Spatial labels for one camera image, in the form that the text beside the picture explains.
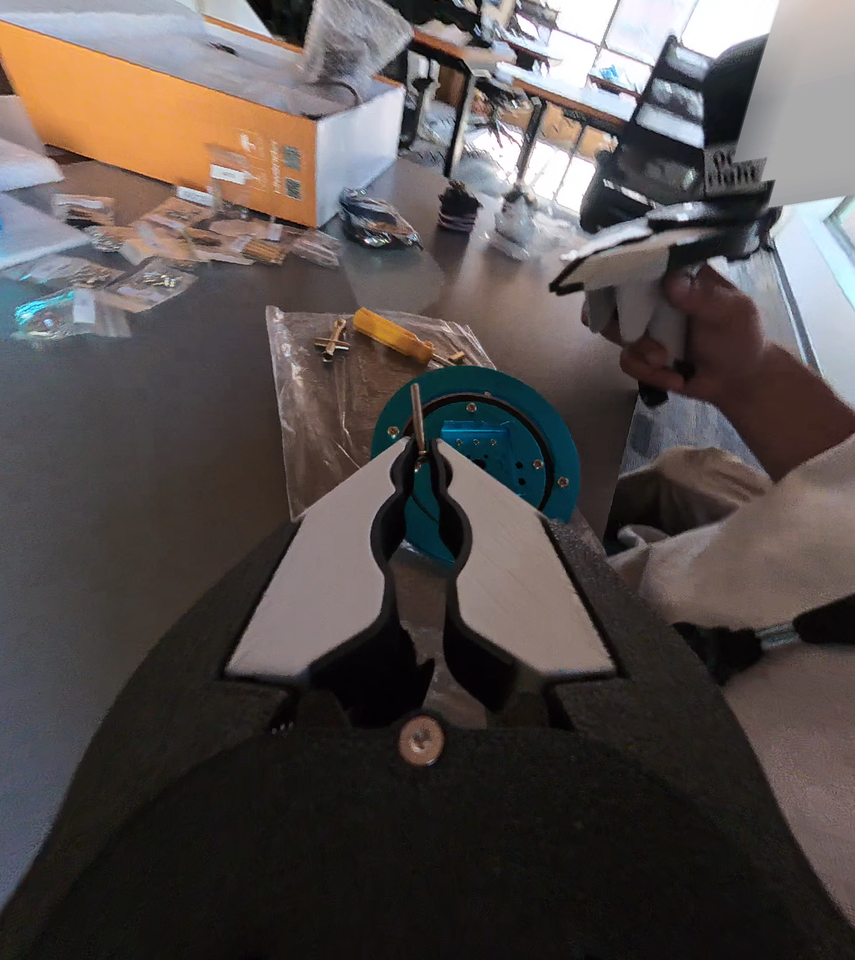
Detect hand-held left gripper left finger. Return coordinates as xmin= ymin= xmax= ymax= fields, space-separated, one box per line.
xmin=225 ymin=438 xmax=440 ymax=729

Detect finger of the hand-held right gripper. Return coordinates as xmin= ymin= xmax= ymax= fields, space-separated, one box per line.
xmin=549 ymin=232 xmax=675 ymax=295
xmin=558 ymin=201 xmax=708 ymax=265

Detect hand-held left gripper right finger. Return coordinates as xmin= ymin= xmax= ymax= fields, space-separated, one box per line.
xmin=433 ymin=441 xmax=618 ymax=711

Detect blue round metal turntable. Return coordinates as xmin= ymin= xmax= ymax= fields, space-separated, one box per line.
xmin=369 ymin=365 xmax=582 ymax=565

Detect long metal screw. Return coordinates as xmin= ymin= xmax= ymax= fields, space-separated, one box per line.
xmin=408 ymin=381 xmax=429 ymax=462

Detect person's right forearm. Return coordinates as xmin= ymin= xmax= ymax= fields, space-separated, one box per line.
xmin=727 ymin=341 xmax=855 ymax=483

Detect person's right hand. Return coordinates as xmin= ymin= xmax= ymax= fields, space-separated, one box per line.
xmin=618 ymin=264 xmax=768 ymax=405

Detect black chair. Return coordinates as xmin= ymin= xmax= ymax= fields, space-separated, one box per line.
xmin=579 ymin=33 xmax=715 ymax=234

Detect black servo motor stack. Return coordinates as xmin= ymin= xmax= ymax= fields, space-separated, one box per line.
xmin=436 ymin=180 xmax=484 ymax=236

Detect long wooden table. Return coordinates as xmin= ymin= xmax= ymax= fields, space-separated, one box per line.
xmin=397 ymin=22 xmax=642 ymax=181

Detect large clear plastic bag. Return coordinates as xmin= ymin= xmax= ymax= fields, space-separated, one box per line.
xmin=264 ymin=303 xmax=504 ymax=524

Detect person's beige trousers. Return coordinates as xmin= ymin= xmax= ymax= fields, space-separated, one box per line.
xmin=606 ymin=447 xmax=772 ymax=541

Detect large window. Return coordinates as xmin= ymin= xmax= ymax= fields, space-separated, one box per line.
xmin=427 ymin=0 xmax=781 ymax=215

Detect blue shiny plastic bag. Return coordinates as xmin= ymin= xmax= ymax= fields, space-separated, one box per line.
xmin=336 ymin=187 xmax=426 ymax=251

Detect metal cross wrench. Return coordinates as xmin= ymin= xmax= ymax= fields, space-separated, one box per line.
xmin=312 ymin=318 xmax=351 ymax=363

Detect crumpled bubble wrap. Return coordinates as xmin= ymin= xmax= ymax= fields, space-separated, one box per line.
xmin=298 ymin=0 xmax=415 ymax=85

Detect pile of small screw bags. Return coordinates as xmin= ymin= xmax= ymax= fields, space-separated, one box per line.
xmin=11 ymin=191 xmax=344 ymax=344

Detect white tray with blue parts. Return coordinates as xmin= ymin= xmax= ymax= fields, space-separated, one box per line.
xmin=0 ymin=97 xmax=93 ymax=288

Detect orange cardboard box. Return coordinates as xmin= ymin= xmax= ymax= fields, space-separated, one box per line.
xmin=0 ymin=0 xmax=408 ymax=230

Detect yellow-handled screwdriver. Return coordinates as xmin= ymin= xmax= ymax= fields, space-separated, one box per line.
xmin=351 ymin=306 xmax=468 ymax=369

